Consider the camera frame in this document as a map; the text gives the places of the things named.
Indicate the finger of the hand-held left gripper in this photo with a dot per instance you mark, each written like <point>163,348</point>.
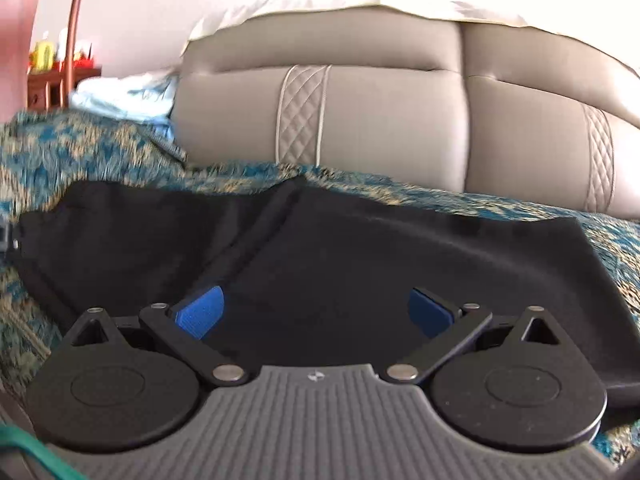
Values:
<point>6,239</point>

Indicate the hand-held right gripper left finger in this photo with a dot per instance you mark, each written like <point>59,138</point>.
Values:
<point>200,312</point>

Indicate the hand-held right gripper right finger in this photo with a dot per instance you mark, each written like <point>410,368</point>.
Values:
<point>430,312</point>

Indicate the black pants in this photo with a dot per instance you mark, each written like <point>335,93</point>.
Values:
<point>350,260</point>

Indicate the teal paisley blanket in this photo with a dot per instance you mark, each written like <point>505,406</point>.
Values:
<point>75,155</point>

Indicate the wooden cabinet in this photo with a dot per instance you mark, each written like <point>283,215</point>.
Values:
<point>40,87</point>

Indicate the dark striped cloth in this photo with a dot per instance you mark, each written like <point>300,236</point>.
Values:
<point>167,146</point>

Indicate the light blue cloth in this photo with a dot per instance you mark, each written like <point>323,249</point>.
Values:
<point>115,95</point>

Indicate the yellow bottle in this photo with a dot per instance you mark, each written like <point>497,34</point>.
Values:
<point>42,55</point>

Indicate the red small items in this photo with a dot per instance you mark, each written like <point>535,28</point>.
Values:
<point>82,62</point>

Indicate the beige leather headboard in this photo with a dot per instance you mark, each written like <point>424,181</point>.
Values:
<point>400,120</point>

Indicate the brown curved wooden rod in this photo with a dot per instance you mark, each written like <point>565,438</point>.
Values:
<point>75,15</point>

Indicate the white cloth cover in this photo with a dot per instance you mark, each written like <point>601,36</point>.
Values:
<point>300,10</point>

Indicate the pink wooden post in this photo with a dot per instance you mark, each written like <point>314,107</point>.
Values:
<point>22,35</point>

